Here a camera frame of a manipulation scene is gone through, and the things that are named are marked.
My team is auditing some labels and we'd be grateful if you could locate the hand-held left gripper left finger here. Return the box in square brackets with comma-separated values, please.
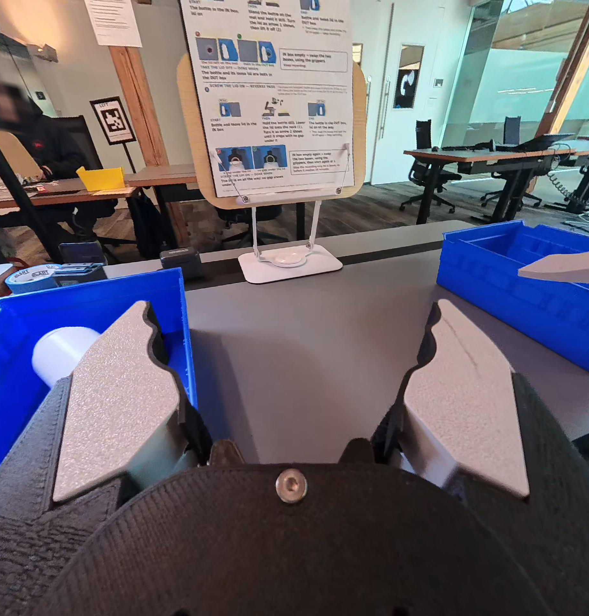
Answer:
[52, 301, 212, 503]

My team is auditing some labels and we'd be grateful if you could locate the black backpack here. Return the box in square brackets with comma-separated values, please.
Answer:
[128, 190, 166, 261]

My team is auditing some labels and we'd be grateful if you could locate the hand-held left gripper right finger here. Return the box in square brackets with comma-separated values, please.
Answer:
[383, 298, 532, 499]

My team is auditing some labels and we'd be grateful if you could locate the white plastic bottle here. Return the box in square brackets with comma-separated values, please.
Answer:
[32, 326, 103, 388]

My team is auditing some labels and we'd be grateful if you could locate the dark grey box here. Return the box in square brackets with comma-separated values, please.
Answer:
[160, 247, 204, 282]

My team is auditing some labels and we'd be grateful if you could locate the dark battery charger case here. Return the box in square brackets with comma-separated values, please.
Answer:
[51, 262, 108, 288]

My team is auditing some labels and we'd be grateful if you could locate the instruction sign on white stand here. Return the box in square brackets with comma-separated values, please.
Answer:
[176, 0, 368, 286]

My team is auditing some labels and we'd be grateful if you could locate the yellow plastic bin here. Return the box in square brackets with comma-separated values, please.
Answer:
[76, 166, 126, 192]

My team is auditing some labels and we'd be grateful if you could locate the white paper notice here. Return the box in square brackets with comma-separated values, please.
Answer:
[84, 0, 143, 48]

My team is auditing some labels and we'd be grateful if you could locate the black white marker sign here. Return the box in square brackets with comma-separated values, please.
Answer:
[90, 96, 137, 175]

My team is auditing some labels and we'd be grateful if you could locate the black office chair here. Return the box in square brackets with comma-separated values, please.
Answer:
[481, 115, 541, 209]
[399, 119, 463, 215]
[217, 204, 288, 247]

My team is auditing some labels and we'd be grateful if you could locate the black laptop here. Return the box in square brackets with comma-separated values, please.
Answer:
[513, 132, 576, 154]

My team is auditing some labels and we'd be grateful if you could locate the black coiled cable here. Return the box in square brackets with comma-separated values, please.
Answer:
[547, 161, 575, 199]

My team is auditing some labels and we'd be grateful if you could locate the printed instruction sheet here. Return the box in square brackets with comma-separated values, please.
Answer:
[179, 0, 356, 198]

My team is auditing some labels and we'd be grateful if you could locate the black tripod stand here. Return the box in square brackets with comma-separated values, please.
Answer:
[0, 130, 61, 264]

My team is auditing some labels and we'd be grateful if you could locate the wooden top office desk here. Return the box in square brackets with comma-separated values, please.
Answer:
[404, 144, 581, 227]
[0, 175, 141, 212]
[564, 137, 589, 217]
[123, 164, 199, 251]

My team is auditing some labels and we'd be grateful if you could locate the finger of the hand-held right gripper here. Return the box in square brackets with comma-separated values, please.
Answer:
[517, 250, 589, 285]

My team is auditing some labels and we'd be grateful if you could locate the blue tape roll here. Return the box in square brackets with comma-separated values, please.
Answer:
[5, 264, 63, 295]

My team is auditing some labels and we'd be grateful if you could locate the white door with window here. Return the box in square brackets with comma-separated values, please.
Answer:
[371, 2, 446, 186]

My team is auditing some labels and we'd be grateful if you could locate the blue plastic bin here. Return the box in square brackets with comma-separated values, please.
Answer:
[436, 220, 589, 377]
[0, 267, 199, 482]

